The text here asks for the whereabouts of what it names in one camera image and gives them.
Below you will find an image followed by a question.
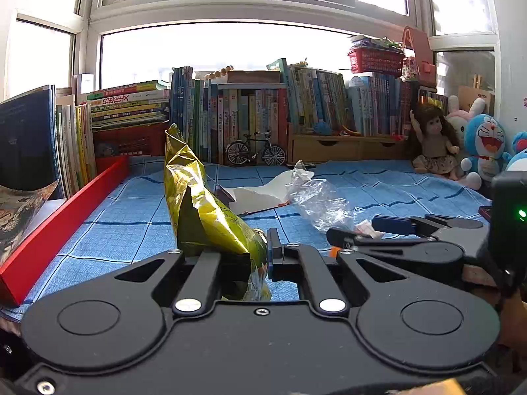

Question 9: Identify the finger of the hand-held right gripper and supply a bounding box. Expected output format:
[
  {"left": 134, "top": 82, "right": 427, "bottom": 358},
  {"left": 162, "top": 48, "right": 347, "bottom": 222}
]
[
  {"left": 326, "top": 228, "right": 468, "bottom": 274},
  {"left": 372, "top": 214, "right": 484, "bottom": 241}
]

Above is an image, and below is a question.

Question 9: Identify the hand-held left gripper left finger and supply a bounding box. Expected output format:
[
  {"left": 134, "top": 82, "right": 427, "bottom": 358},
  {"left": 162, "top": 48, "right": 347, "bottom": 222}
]
[{"left": 113, "top": 249, "right": 225, "bottom": 317}]

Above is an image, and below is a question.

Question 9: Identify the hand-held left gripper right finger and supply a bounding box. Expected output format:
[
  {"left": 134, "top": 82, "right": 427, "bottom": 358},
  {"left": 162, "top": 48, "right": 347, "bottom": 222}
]
[{"left": 265, "top": 227, "right": 406, "bottom": 317}]

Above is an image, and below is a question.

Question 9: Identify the orange-white paper envelope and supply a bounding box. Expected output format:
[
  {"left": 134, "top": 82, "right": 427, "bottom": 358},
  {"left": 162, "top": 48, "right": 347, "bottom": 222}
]
[{"left": 216, "top": 171, "right": 307, "bottom": 217}]

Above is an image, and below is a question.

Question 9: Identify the clear plastic bag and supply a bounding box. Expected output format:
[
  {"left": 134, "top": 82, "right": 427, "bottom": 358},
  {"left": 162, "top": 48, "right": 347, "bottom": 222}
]
[{"left": 285, "top": 160, "right": 385, "bottom": 239}]

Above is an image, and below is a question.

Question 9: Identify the gold snack bag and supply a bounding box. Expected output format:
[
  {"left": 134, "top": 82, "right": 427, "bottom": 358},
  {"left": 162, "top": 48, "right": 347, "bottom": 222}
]
[{"left": 164, "top": 123, "right": 272, "bottom": 302}]

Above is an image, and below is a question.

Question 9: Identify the row of tall standing books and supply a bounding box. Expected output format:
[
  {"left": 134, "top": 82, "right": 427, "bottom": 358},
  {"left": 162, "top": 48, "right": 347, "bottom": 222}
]
[{"left": 170, "top": 58, "right": 291, "bottom": 165}]

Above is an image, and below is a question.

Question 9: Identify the row of pale upright books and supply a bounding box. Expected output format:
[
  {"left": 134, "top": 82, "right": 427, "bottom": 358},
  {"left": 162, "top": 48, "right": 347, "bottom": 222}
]
[{"left": 55, "top": 94, "right": 97, "bottom": 198}]

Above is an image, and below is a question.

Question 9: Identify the stack of flat books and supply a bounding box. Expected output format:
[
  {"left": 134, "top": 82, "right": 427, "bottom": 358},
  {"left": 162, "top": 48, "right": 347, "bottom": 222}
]
[{"left": 78, "top": 80, "right": 171, "bottom": 128}]

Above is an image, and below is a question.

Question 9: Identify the wooden drawer organizer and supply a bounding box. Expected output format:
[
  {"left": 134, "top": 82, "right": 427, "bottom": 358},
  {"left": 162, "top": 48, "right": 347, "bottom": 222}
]
[{"left": 287, "top": 132, "right": 414, "bottom": 163}]

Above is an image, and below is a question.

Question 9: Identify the brown-haired doll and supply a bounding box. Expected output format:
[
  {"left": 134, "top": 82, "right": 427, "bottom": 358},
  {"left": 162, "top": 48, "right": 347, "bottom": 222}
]
[{"left": 409, "top": 105, "right": 464, "bottom": 181}]

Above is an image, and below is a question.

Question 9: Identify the blue cat plush toy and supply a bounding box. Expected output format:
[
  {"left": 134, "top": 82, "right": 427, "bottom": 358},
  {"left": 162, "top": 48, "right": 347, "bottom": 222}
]
[{"left": 460, "top": 114, "right": 513, "bottom": 190}]

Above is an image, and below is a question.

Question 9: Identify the blue checked cloth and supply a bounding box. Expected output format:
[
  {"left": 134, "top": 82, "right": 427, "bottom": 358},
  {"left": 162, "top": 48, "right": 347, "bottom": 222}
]
[{"left": 0, "top": 154, "right": 495, "bottom": 326}]

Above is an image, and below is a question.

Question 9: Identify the black bicycle model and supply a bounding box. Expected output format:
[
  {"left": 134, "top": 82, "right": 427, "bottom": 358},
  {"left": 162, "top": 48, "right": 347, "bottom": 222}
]
[{"left": 226, "top": 131, "right": 287, "bottom": 167}]

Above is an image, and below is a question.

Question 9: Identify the pink white rabbit plush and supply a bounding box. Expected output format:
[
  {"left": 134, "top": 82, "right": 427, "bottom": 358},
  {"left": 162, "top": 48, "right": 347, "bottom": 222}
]
[{"left": 446, "top": 95, "right": 486, "bottom": 149}]

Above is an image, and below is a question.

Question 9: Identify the long red box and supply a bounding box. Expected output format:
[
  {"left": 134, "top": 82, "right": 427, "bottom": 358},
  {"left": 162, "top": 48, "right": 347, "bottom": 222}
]
[{"left": 0, "top": 155, "right": 130, "bottom": 307}]

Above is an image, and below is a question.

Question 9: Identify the red plastic crate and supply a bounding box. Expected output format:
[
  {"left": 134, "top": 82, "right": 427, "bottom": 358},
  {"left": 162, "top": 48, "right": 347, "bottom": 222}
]
[{"left": 93, "top": 122, "right": 171, "bottom": 159}]

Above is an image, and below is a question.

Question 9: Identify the red mesh basket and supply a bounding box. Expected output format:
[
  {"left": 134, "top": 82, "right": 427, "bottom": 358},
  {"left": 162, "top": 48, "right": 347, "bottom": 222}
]
[{"left": 348, "top": 46, "right": 406, "bottom": 79}]

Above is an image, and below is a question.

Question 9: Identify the red angular plastic object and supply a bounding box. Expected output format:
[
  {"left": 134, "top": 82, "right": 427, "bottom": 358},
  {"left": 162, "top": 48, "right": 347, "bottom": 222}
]
[{"left": 401, "top": 26, "right": 438, "bottom": 88}]

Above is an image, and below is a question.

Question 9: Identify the wooden box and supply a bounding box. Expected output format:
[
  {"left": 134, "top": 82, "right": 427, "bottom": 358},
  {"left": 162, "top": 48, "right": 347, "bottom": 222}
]
[{"left": 226, "top": 70, "right": 283, "bottom": 84}]

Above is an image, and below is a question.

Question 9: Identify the open printed magazine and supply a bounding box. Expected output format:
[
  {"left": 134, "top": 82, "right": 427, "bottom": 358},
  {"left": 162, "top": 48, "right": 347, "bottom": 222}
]
[{"left": 0, "top": 179, "right": 60, "bottom": 268}]

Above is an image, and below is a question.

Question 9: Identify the small white box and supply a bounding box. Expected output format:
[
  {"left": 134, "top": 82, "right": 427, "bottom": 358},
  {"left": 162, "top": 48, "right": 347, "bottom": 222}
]
[{"left": 72, "top": 73, "right": 95, "bottom": 95}]

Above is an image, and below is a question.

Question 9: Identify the large dark blue book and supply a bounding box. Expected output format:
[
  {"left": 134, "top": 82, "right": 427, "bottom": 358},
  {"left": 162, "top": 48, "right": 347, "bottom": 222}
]
[{"left": 0, "top": 85, "right": 60, "bottom": 192}]

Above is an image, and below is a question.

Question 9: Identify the wooden bead string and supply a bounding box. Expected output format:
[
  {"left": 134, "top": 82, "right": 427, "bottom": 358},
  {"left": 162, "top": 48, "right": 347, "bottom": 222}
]
[{"left": 195, "top": 66, "right": 235, "bottom": 81}]

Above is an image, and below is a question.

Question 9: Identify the white window frame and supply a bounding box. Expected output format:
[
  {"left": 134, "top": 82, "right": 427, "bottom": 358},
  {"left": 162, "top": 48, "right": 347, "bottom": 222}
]
[{"left": 0, "top": 0, "right": 507, "bottom": 103}]

